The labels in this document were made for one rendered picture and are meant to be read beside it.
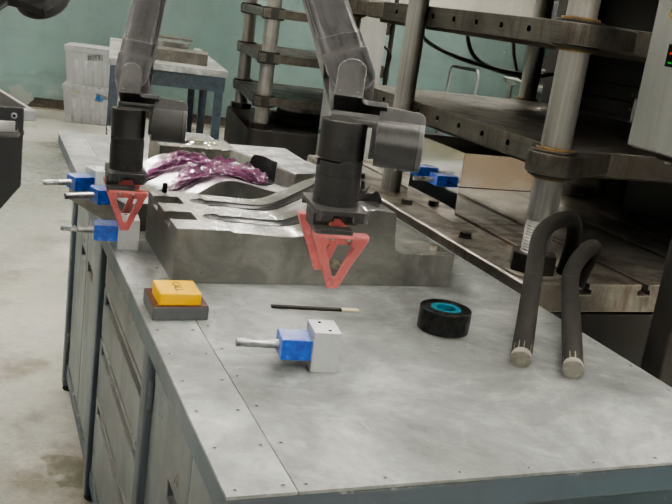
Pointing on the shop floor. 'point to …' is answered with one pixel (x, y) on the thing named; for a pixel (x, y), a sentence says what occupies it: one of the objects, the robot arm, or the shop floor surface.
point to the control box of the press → (661, 85)
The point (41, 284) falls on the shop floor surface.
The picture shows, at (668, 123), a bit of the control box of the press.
